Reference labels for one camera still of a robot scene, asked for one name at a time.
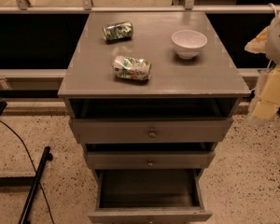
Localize metal railing frame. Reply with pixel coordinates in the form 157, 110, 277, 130
0, 0, 280, 91

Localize white bowl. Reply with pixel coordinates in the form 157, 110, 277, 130
172, 30, 207, 59

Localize grey middle drawer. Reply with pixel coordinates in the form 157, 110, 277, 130
86, 151, 215, 170

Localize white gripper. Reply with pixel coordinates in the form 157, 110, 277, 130
249, 64, 280, 122

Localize black stand leg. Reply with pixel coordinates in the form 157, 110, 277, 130
18, 147, 52, 224

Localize grey top drawer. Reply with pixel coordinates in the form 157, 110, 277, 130
70, 118, 232, 144

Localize grey drawer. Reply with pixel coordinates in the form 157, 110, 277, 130
86, 151, 215, 170
89, 169, 212, 224
70, 118, 232, 144

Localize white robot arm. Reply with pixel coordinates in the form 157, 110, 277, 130
245, 4, 280, 125

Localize grey wooden drawer cabinet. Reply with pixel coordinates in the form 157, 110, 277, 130
59, 12, 249, 224

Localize crushed white green can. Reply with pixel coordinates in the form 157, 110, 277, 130
112, 56, 151, 81

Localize grey bottom drawer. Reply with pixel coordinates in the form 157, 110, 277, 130
89, 169, 212, 224

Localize black cable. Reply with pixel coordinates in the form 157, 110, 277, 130
0, 119, 55, 224

